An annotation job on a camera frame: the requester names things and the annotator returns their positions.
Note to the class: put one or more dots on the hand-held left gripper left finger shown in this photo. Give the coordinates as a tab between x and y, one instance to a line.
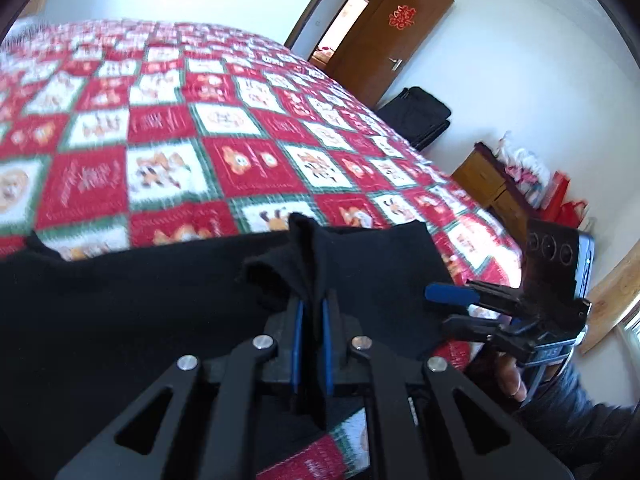
298	350

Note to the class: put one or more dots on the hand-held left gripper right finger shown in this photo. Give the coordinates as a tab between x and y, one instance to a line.
327	350

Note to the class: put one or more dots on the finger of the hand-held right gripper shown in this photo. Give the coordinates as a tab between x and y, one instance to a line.
450	293
480	332

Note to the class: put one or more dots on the black pants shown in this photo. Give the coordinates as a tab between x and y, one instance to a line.
125	310

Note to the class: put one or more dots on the person's right hand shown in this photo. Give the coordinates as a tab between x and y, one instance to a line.
510	377

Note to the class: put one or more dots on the red gift bag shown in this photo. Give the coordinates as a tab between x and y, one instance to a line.
554	190
572	215

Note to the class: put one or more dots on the light wooden panel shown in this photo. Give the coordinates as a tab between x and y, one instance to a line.
617	295

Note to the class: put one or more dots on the white plastic bag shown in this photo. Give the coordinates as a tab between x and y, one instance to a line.
525	170

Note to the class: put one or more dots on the brown wooden cabinet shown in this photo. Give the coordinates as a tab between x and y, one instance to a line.
480	175

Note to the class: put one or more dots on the black folding chair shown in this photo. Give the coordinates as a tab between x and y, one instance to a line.
415	110

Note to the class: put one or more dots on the red printed patchwork bedspread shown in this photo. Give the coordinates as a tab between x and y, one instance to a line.
250	160

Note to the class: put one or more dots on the brown wooden door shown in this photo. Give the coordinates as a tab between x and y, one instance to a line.
380	60

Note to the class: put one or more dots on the red paper door decoration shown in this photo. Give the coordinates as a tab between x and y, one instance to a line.
403	16

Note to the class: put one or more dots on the brown door frame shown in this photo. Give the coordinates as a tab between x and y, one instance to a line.
310	12

